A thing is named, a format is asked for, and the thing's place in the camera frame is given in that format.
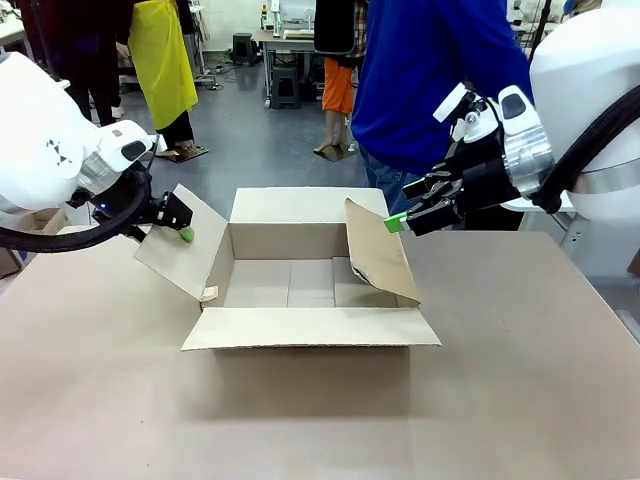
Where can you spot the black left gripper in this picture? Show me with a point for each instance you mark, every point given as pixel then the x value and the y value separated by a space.
pixel 112 200

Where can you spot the white desktop machine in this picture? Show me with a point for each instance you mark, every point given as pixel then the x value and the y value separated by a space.
pixel 295 15

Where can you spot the dark plastic stool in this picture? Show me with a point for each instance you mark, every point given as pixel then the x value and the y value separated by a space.
pixel 245 48

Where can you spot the brown cardboard carton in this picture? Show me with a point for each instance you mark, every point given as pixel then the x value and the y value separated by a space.
pixel 45 222

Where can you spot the white workbench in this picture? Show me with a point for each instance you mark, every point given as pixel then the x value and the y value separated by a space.
pixel 10 35

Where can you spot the grey metal work table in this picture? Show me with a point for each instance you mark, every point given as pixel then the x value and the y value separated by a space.
pixel 287 42

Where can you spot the person in orange shorts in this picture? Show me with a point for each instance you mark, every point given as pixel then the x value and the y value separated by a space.
pixel 337 85

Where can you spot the person in blue sweater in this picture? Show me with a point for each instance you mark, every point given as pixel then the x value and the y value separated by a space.
pixel 430 65

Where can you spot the person in dark clothes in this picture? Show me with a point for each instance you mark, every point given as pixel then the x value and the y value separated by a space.
pixel 85 45

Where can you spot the person in yellow apron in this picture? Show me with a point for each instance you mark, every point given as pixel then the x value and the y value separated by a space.
pixel 162 60

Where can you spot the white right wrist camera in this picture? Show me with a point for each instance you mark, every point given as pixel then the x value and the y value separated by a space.
pixel 465 112

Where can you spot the dark floor mat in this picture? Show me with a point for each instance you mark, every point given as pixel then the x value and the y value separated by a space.
pixel 187 154

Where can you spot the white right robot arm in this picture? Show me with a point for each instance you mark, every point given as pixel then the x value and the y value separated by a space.
pixel 590 75

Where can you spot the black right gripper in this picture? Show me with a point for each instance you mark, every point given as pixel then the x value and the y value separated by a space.
pixel 487 180

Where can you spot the brown cardboard box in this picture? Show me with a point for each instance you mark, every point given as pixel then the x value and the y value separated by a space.
pixel 280 280

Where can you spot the grey plastic stool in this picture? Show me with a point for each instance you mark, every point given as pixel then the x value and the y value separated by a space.
pixel 285 87

